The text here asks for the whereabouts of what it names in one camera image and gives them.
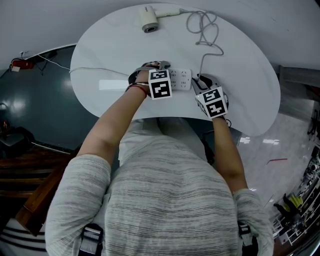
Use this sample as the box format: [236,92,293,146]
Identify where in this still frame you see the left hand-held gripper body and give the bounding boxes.
[128,60,173,101]

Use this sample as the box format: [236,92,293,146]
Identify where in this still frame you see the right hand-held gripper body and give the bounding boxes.
[194,81,230,119]

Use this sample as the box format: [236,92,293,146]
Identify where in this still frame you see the white power strip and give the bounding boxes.
[169,68,193,92]

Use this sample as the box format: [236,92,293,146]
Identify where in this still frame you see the person's left forearm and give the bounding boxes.
[76,83,150,161]

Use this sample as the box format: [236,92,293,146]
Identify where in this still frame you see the person's right forearm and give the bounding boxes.
[211,115,249,195]

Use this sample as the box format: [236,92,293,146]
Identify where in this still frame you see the white hair dryer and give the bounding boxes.
[139,4,181,34]

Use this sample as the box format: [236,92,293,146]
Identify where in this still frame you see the person's left hand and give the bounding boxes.
[134,64,161,86]

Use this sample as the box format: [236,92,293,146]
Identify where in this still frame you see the light grey trousers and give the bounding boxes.
[118,117,209,163]

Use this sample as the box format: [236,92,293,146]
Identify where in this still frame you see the grey striped shirt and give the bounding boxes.
[44,134,275,256]

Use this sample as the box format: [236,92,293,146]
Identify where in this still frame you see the cluttered equipment shelves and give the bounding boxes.
[272,107,320,247]

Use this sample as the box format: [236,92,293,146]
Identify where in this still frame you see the red fire extinguisher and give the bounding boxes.
[9,58,35,73]

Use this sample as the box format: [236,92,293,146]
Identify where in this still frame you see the black chair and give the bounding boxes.
[0,126,35,159]

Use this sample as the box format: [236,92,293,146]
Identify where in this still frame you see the wooden chair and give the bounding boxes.
[0,147,79,237]

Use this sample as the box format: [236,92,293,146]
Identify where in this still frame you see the grey hair dryer cable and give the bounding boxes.
[178,8,225,79]

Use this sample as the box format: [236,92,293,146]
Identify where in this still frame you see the red string bracelet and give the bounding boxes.
[125,84,149,98]

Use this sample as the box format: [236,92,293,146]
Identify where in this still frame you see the white cable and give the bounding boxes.
[19,50,131,78]

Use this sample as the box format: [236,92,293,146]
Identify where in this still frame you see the black floor cable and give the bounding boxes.
[34,51,59,76]

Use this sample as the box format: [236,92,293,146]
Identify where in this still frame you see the grey harness strap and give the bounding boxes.
[237,221,254,248]
[78,223,104,256]

